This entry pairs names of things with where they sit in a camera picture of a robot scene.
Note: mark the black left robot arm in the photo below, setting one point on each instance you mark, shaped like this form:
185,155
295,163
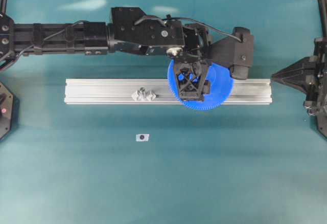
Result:
130,31

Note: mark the silver aluminium extrusion rail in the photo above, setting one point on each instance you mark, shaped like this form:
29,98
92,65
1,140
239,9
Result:
119,91

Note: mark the grey upper shaft bracket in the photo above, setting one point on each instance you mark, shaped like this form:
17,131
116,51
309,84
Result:
143,95

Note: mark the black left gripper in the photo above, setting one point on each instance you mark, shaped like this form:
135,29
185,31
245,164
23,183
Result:
191,63

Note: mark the large blue plastic gear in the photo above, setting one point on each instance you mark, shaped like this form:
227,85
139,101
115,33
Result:
221,85

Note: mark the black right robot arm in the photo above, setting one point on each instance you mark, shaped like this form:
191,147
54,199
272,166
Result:
308,75

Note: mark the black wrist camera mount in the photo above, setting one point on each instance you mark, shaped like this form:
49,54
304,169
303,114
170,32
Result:
236,56

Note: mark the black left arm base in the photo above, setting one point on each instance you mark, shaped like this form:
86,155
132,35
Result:
7,101

